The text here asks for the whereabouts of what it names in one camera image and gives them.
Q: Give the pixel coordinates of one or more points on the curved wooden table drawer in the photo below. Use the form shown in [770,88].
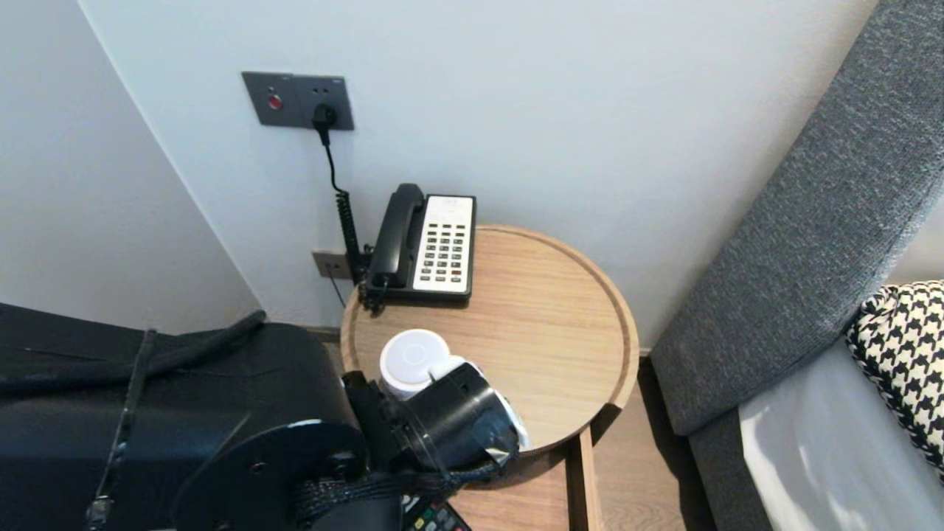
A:
[531,501]

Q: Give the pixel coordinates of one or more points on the grey wall power socket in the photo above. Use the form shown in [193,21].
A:
[323,94]

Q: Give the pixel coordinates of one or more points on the grey upholstered bed frame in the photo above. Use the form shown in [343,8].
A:
[726,479]

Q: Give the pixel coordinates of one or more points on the white bed sheet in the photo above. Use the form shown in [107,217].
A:
[833,457]

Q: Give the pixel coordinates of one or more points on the round wooden side table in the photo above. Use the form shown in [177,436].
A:
[546,332]

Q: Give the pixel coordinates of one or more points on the grey wall switch panel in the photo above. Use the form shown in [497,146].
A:
[269,101]

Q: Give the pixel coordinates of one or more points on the beige low wall socket plate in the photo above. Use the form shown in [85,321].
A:
[324,264]

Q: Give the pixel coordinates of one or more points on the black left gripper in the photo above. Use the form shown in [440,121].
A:
[457,420]

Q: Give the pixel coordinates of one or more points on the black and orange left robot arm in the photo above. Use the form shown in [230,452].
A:
[184,428]

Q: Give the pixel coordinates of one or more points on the grey upholstered headboard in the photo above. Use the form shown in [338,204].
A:
[811,221]

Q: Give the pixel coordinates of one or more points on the houndstooth black white pillow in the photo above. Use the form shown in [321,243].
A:
[903,354]

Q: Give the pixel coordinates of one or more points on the white round puck lamp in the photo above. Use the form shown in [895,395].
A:
[409,358]

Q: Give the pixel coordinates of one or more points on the black telephone handset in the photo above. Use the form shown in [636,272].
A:
[397,234]

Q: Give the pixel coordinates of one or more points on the black TV remote control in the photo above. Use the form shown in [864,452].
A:
[435,520]

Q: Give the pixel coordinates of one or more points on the thin black telephone line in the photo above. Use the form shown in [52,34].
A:
[338,291]

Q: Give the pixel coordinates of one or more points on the black and white desk telephone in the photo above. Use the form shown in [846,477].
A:
[446,251]

